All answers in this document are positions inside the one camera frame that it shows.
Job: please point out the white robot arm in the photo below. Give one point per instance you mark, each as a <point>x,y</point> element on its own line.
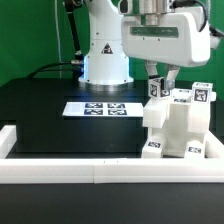
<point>106,62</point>

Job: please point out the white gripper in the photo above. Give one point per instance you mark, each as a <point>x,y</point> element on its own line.
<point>176,41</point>

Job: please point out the white U-shaped fence frame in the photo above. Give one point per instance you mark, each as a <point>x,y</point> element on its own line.
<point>27,171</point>

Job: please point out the white marker sheet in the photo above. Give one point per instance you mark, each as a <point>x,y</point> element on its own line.
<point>103,109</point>

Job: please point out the white chair back frame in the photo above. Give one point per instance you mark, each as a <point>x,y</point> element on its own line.
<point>176,111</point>

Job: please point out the black camera pole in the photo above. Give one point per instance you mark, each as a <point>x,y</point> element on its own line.
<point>70,6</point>

